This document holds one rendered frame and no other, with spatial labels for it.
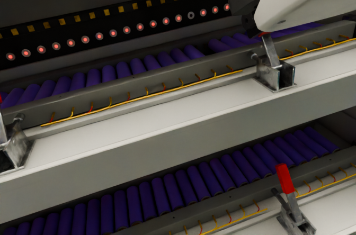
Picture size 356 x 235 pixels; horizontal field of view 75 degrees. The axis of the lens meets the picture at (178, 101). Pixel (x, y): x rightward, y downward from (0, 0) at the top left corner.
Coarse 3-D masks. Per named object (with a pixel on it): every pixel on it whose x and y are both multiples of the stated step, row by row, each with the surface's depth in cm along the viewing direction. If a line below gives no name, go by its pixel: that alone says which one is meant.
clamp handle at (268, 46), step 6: (258, 36) 25; (264, 36) 24; (270, 36) 24; (264, 42) 24; (270, 42) 24; (264, 48) 24; (270, 48) 24; (270, 54) 24; (276, 54) 24; (270, 60) 24; (276, 60) 24; (276, 66) 24
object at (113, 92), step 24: (336, 24) 31; (240, 48) 29; (288, 48) 30; (312, 48) 31; (144, 72) 28; (168, 72) 27; (192, 72) 28; (216, 72) 28; (72, 96) 25; (96, 96) 26; (120, 96) 26; (144, 96) 25; (24, 120) 25; (48, 120) 25
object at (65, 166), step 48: (96, 48) 34; (192, 96) 26; (240, 96) 24; (288, 96) 23; (336, 96) 25; (48, 144) 22; (96, 144) 21; (144, 144) 21; (192, 144) 23; (0, 192) 19; (48, 192) 20
